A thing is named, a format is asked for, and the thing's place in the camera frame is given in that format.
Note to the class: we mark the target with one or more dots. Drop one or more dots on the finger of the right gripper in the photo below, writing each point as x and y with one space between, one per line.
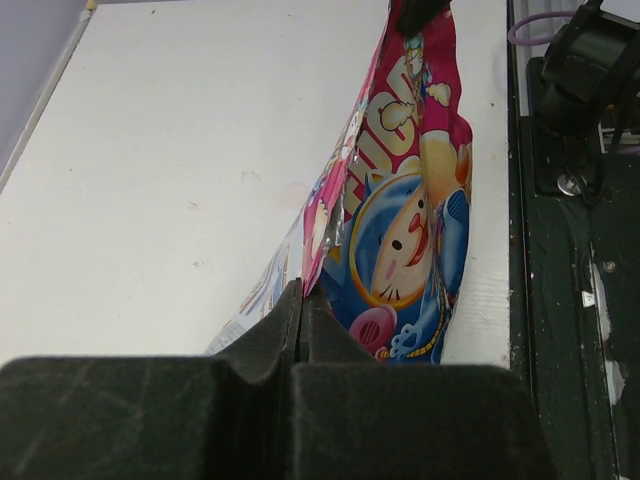
416 14

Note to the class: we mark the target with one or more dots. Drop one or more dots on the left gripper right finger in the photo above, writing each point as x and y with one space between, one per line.
356 418

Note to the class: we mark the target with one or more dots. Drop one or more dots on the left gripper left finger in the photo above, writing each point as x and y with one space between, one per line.
176 417

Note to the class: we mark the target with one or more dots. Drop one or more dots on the pink pet food bag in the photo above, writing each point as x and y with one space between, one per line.
385 229

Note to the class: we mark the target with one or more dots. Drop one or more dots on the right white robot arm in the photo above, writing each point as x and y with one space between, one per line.
590 66

